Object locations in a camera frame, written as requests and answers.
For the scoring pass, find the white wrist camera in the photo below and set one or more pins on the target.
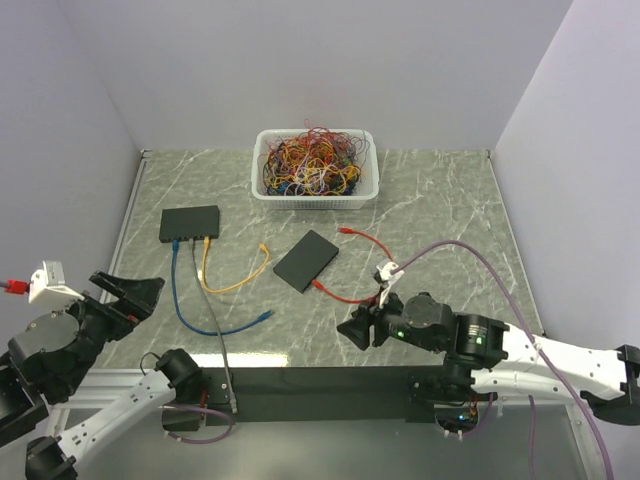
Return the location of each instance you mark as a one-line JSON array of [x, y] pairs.
[[46, 288], [387, 274]]

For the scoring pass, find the black network switch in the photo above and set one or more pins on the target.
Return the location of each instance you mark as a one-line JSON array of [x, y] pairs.
[[189, 223], [305, 261]]

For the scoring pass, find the white plastic basket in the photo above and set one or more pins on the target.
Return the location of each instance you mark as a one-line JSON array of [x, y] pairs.
[[315, 168]]

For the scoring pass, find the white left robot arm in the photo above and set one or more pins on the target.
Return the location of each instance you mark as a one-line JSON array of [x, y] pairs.
[[45, 365]]

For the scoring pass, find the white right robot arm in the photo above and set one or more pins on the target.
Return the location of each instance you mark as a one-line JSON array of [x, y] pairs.
[[482, 356]]

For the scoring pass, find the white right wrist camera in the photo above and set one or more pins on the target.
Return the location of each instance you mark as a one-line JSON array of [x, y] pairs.
[[387, 274]]

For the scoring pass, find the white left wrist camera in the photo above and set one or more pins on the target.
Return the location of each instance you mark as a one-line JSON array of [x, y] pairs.
[[46, 288]]

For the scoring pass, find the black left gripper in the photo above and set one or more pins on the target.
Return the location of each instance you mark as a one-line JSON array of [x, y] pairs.
[[139, 299]]

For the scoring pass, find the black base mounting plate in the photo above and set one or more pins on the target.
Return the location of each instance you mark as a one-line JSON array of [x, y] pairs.
[[289, 394]]

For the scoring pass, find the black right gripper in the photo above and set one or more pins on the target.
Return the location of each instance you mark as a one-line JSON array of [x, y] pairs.
[[357, 327]]

